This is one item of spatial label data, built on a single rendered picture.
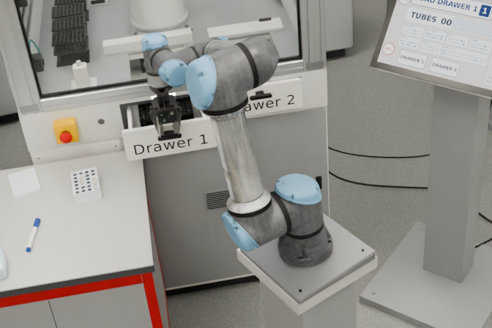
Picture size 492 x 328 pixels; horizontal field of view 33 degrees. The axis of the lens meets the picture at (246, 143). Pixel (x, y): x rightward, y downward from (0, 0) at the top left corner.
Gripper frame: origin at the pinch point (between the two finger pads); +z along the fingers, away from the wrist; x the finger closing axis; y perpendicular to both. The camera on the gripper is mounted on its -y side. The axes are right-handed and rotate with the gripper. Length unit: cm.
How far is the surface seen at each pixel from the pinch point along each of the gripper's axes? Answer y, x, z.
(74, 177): -0.5, -31.8, 11.1
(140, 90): -18.5, -6.9, -6.2
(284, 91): -16.4, 39.9, 1.1
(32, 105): -18.1, -41.7, -7.1
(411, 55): -7, 80, -11
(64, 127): -13.6, -32.9, 0.4
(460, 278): 3, 100, 84
